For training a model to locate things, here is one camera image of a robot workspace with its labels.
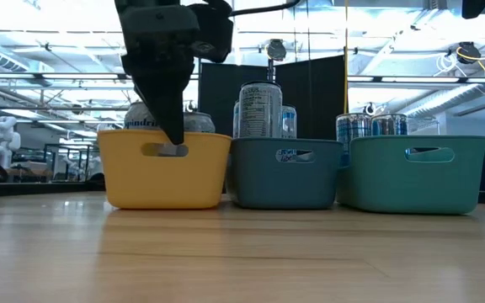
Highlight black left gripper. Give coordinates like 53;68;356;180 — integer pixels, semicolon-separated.
115;0;204;146

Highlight silver cans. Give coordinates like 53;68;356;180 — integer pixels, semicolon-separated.
182;110;217;135

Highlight yellow plastic bin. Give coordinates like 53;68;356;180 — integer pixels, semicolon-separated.
97;128;232;210

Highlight dark blue plastic bin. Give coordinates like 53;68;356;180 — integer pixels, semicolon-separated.
227;136;344;210

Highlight silver blue slim can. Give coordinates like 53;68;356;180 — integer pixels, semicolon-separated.
370;112;409;136
335;112;372;168

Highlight green plastic bin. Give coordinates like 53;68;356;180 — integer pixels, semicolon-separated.
335;134;485;215

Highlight black folding partition screen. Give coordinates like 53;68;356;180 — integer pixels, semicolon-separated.
198;54;348;195

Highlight white robot figure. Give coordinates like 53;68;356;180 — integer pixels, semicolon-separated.
0;115;23;169

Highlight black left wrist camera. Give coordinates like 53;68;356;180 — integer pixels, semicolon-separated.
189;0;235;64

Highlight black left camera cable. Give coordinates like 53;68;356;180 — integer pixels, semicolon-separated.
229;0;301;18

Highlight yellow cable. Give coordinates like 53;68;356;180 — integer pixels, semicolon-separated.
343;0;350;114

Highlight silver ventilation duct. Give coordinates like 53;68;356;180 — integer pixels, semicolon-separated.
393;82;485;124

